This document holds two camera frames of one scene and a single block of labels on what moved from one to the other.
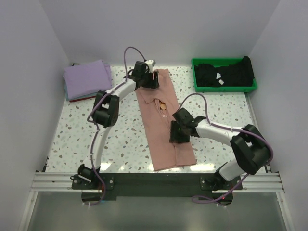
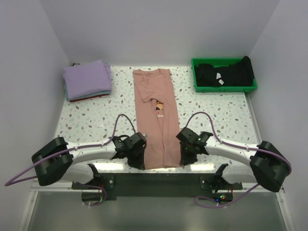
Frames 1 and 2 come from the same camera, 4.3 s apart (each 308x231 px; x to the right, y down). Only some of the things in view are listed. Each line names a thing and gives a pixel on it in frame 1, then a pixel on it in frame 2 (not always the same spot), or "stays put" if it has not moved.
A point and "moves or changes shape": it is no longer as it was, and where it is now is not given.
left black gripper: [152, 83] -> [139, 163]
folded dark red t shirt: [82, 98] stays put
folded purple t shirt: [86, 78] stays put
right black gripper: [174, 135] -> [185, 160]
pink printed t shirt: [158, 105] moves or changes shape
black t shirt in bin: [239, 74] stays put
